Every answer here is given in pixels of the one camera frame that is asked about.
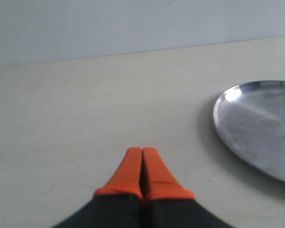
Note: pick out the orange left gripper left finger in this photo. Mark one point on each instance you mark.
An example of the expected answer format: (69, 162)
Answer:
(118, 203)

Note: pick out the round steel plate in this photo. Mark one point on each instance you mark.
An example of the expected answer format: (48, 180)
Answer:
(250, 120)

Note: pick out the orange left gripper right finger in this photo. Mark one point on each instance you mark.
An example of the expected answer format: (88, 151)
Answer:
(170, 205)

